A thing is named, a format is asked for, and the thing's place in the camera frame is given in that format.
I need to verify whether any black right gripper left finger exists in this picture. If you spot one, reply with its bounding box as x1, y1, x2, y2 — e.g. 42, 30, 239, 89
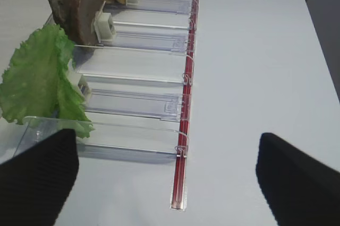
1, 129, 79, 225

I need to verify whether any brown meat patty front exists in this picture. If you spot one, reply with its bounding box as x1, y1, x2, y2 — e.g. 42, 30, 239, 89
69, 0, 104, 46

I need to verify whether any white pusher block lettuce lane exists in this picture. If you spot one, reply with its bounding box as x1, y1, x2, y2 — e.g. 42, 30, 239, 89
67, 72, 91, 104

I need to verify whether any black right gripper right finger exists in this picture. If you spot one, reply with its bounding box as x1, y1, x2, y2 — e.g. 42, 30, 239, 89
256, 133, 339, 225

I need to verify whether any white pusher block patty lane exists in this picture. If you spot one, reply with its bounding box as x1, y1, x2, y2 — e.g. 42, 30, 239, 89
92, 11, 116, 43

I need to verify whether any green lettuce leaf rear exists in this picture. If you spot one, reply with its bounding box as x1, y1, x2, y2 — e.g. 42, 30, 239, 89
57, 72, 94, 138

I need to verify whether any green lettuce leaf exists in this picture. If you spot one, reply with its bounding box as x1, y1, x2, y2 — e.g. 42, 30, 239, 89
57, 72, 94, 138
1, 24, 74, 125

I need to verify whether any clear acrylic right food rack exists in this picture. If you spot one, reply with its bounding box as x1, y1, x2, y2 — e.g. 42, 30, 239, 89
0, 0, 199, 163

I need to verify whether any red rail strip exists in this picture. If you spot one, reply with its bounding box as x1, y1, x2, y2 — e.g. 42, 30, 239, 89
171, 0, 199, 211

